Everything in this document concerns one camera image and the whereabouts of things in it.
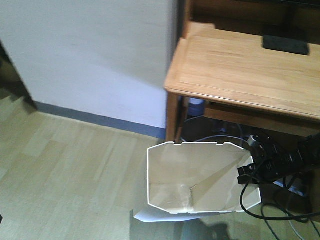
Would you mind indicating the wooden desk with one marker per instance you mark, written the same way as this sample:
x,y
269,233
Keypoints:
x,y
220,59

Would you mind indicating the black monitor with stand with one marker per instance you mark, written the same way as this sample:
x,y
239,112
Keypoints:
x,y
285,36

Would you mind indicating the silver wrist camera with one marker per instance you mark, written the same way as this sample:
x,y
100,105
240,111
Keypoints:
x,y
253,141

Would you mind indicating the white plastic trash bin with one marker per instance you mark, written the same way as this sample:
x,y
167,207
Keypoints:
x,y
193,180

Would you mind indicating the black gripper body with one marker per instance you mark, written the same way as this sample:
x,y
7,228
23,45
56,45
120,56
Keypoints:
x,y
274,164

